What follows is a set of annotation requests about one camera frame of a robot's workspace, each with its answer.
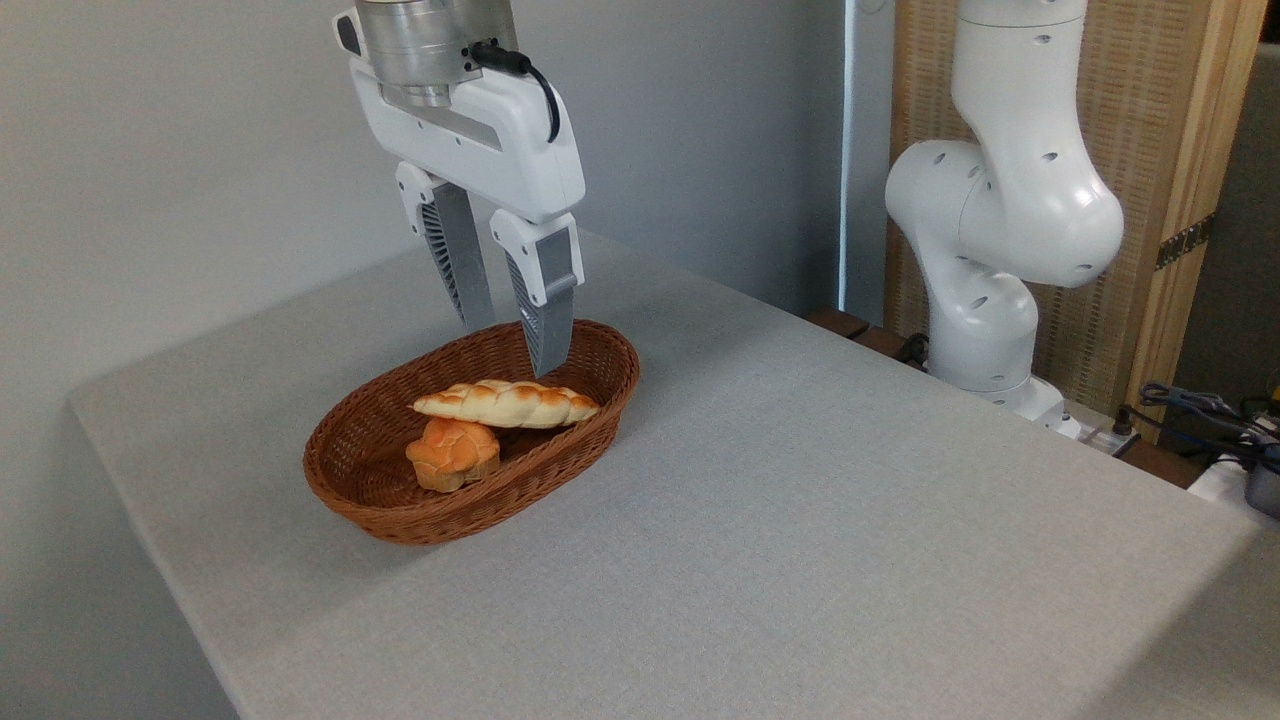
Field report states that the long braided bread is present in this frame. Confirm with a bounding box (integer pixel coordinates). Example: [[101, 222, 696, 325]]
[[410, 379, 601, 430]]

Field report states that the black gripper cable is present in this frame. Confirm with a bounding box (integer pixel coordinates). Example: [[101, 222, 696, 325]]
[[470, 40, 561, 144]]

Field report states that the round orange bread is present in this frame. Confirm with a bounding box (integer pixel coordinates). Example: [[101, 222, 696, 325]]
[[405, 417, 501, 493]]

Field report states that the metal hinge on screen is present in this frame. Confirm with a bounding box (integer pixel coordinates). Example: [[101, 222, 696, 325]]
[[1155, 213, 1216, 271]]

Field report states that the bundle of dark cables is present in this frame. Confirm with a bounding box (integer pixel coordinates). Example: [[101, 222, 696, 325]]
[[1125, 382, 1280, 471]]

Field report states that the brown wicker basket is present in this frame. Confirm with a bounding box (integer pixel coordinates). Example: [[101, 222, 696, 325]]
[[303, 320, 641, 546]]

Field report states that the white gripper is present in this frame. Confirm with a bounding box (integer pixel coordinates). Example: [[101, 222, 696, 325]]
[[333, 10, 587, 379]]

